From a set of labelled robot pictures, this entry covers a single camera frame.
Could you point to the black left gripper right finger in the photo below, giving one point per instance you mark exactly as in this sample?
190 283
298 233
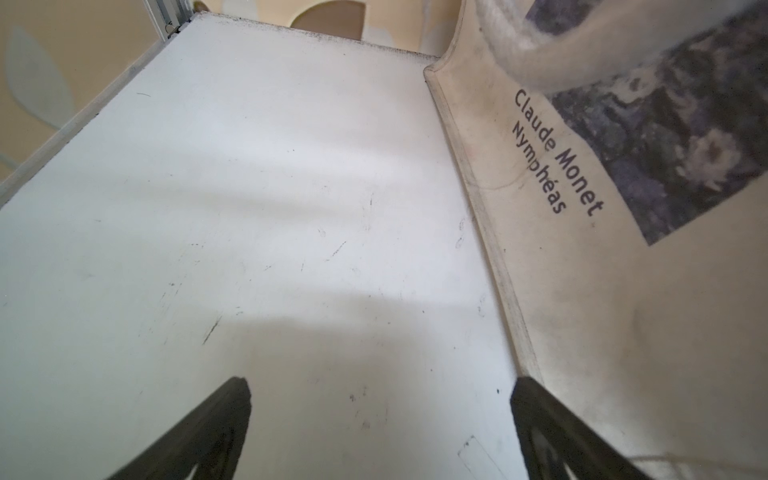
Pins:
557 444

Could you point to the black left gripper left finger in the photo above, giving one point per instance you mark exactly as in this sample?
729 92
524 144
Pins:
205 444

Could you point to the cream Monet print tote bag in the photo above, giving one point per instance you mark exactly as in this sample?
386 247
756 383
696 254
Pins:
615 157

